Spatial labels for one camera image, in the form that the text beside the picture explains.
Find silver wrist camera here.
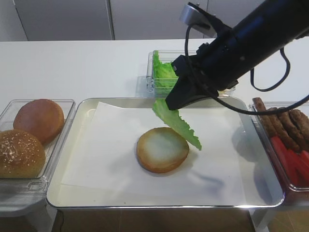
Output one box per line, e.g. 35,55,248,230
179,2,217,38

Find metal baking tray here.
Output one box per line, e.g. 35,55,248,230
45,97,286,209

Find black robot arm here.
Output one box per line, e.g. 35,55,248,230
166,0,309,110

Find red tomato slices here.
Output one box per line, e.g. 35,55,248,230
270,136,309,188

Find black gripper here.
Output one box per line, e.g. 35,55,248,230
165,30,241,110

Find white parchment paper sheet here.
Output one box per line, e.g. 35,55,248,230
60,101,268,205

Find bottom bun half on tray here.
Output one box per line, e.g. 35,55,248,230
136,127,189,174

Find clear patty tomato container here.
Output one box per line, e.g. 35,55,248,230
255,109,309,192

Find black cable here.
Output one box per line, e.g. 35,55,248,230
184,23,309,114

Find clear bun container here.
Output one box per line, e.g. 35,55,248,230
0,99,75,196

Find brown meat patties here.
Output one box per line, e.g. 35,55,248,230
259,109,309,153

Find clear lettuce cheese container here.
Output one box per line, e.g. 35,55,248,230
146,50,236,98

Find plain brown bun half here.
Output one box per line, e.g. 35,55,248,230
13,99,65,145

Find sesame top bun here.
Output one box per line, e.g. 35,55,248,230
0,130,46,178

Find green lettuce pile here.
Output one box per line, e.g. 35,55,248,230
152,50,178,97

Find green lettuce leaf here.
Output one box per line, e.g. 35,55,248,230
152,99,202,151

